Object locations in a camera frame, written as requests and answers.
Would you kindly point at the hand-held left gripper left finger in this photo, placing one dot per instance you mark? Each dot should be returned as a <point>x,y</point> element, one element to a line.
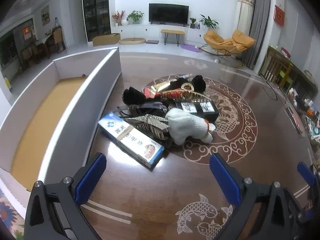
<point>90,177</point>

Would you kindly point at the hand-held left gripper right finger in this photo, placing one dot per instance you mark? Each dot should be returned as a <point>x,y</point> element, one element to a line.
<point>225,180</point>

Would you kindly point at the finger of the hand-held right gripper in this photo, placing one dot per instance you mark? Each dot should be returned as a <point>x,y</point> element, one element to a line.
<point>306,174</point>

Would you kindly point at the blue and white medicine box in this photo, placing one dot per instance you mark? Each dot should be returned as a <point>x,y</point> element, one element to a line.
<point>130,140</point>

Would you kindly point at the large white storage box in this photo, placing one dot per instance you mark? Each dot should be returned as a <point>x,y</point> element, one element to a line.
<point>62,120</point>

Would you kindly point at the white knit glove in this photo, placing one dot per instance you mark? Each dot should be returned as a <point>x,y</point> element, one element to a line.
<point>185,125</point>

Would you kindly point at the silver rhinestone hair claw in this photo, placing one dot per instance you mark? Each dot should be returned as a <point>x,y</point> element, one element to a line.
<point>150,124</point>

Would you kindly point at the black furry hair clip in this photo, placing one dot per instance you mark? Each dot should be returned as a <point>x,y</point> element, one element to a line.
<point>133,96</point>

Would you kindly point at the patterned wooden desktop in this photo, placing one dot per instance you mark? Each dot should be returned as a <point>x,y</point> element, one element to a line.
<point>250,135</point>

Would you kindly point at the black box with white labels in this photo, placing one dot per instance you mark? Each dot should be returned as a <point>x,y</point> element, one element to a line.
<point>200,115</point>

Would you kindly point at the dark grey hair claw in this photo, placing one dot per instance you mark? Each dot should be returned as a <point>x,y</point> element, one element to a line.
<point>147,108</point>

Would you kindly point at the gold hair claw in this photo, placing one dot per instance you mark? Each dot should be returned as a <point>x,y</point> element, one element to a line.
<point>192,93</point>

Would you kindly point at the black fluffy pompom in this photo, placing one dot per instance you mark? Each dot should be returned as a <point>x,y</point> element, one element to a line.
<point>199,82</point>

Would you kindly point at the red gold tube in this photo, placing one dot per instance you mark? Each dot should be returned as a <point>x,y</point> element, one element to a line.
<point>165,94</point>

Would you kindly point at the small gold box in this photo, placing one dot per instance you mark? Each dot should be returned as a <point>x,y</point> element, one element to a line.
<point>162,85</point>

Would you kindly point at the wooden chair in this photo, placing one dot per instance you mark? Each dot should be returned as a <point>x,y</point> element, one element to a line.
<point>275,65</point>

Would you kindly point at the purple floor mat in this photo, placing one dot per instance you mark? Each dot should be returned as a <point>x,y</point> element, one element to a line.
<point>191,48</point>

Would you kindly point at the orange lounge chair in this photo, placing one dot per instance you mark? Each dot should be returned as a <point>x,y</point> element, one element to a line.
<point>220,42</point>

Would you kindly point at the brown cardboard box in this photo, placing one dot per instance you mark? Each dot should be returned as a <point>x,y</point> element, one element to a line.
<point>106,39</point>

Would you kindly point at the beige oval pet bed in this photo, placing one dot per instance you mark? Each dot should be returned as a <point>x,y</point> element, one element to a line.
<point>132,40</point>

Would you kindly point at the wooden bench with metal legs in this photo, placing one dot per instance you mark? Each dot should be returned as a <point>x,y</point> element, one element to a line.
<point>172,32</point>

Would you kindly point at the white television cabinet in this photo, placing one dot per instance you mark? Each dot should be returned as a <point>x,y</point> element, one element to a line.
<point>150,30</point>

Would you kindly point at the broad-leaf potted plant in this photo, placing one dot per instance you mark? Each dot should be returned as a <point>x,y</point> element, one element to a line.
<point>208,21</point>

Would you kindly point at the small potted plant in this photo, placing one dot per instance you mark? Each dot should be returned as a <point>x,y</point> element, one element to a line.
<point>192,22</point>

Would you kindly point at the red flowers in vase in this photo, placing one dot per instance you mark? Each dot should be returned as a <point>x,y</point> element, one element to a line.
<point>118,16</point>

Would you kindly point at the grey curtain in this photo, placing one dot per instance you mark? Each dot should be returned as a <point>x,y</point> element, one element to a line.
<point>258,17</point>

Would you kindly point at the leafy green potted plant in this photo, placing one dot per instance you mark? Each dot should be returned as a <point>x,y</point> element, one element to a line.
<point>135,16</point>

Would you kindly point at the dark glass display cabinet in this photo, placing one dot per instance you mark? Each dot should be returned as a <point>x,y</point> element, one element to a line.
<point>96,10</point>

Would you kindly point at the white cloth-covered air conditioner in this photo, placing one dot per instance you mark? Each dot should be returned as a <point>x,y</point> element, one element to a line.
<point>245,12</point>

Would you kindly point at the black flat television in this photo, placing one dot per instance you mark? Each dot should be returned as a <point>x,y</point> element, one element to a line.
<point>168,13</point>

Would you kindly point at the red wall hanging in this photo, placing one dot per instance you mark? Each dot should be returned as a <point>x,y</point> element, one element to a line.
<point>279,15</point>

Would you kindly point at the framed wall painting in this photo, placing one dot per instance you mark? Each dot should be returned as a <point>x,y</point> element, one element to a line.
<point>45,15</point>

